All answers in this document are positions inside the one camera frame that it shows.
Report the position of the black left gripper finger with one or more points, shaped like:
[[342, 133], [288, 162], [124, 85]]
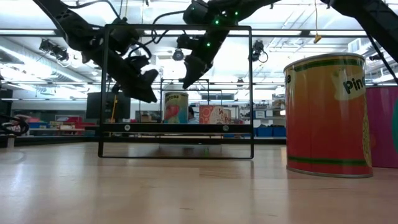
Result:
[[140, 91], [149, 76]]

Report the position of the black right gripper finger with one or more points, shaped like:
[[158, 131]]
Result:
[[194, 73]]

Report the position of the teal tomato can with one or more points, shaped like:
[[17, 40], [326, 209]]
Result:
[[176, 109]]

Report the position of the red patterned soup can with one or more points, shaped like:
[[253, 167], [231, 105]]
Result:
[[213, 115]]

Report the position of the orange pineapple can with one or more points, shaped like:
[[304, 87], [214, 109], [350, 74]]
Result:
[[326, 118]]

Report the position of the magenta label can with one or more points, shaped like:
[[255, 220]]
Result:
[[382, 130]]

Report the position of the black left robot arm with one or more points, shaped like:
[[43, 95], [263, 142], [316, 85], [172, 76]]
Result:
[[68, 21]]

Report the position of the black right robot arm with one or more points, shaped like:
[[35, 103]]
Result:
[[373, 15]]

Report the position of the black hanging spotlight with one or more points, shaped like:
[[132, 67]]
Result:
[[178, 55], [54, 49], [258, 49]]

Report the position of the yellow pole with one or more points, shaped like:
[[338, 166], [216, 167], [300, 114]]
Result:
[[113, 109]]

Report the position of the person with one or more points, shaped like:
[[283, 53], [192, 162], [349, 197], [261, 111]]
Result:
[[191, 115]]

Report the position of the black monitor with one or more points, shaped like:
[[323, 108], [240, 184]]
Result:
[[96, 105]]

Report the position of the red storage bin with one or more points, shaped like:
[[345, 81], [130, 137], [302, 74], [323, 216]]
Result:
[[73, 121]]

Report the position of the blue storage bin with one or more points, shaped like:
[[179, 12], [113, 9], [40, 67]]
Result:
[[279, 131], [264, 131]]

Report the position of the wooden shelf with black frame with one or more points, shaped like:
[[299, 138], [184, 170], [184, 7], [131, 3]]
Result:
[[177, 127]]

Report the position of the black aluminium table frame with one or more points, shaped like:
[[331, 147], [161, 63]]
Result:
[[62, 140]]

